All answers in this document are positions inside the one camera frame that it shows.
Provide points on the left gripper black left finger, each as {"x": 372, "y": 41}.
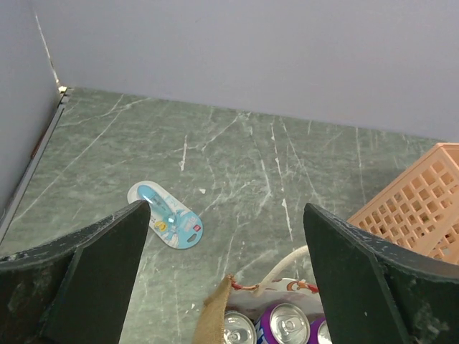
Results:
{"x": 77, "y": 288}

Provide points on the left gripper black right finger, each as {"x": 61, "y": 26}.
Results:
{"x": 373, "y": 291}

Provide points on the brown canvas tote bag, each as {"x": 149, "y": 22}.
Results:
{"x": 251, "y": 301}

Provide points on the purple soda can right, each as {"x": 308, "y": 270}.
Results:
{"x": 319, "y": 333}

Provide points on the purple soda can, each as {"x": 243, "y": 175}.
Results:
{"x": 282, "y": 323}
{"x": 319, "y": 333}

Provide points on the peach plastic file organizer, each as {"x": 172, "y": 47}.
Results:
{"x": 419, "y": 209}

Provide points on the purple soda can centre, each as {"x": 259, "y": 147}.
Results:
{"x": 282, "y": 323}

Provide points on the blue white blister pack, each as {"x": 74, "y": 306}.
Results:
{"x": 175, "y": 224}

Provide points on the silver top soda can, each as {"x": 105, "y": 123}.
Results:
{"x": 238, "y": 329}

